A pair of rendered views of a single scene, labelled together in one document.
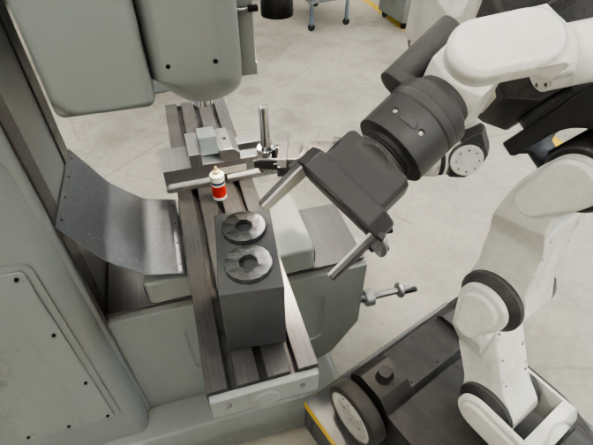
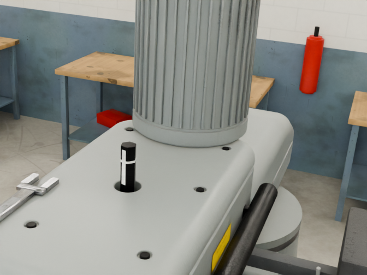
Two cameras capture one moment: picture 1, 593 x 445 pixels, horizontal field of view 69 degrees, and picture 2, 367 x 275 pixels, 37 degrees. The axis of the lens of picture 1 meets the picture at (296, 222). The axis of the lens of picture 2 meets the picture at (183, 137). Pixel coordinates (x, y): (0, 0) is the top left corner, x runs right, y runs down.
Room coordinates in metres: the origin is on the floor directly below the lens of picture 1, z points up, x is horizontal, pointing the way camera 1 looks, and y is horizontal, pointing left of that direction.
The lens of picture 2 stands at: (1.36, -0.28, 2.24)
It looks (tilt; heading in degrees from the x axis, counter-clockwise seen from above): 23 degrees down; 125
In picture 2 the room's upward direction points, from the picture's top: 3 degrees clockwise
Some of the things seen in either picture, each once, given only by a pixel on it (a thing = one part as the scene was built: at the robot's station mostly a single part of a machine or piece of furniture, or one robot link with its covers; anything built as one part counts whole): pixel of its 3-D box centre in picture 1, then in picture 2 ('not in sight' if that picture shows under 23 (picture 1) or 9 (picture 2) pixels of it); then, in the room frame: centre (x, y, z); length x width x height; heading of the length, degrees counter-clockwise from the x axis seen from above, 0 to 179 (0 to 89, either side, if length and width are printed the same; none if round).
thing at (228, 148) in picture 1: (226, 143); not in sight; (1.11, 0.21, 1.05); 0.12 x 0.06 x 0.04; 18
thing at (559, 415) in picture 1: (514, 411); not in sight; (0.46, -0.55, 0.68); 0.21 x 0.20 x 0.13; 35
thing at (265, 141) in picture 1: (264, 127); not in sight; (0.92, 0.08, 1.22); 0.03 x 0.03 x 0.11
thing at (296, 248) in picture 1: (226, 239); not in sight; (0.93, 0.22, 0.82); 0.50 x 0.35 x 0.12; 106
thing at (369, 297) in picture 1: (389, 292); not in sight; (0.94, -0.33, 0.54); 0.22 x 0.06 x 0.06; 106
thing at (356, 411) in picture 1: (356, 412); not in sight; (0.54, -0.17, 0.50); 0.20 x 0.05 x 0.20; 35
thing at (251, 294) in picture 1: (250, 275); not in sight; (0.59, 0.10, 1.06); 0.22 x 0.12 x 0.20; 10
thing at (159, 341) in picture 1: (243, 307); not in sight; (0.94, 0.19, 0.46); 0.80 x 0.30 x 0.60; 106
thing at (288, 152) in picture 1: (302, 159); not in sight; (0.92, -0.01, 1.13); 0.13 x 0.12 x 0.10; 177
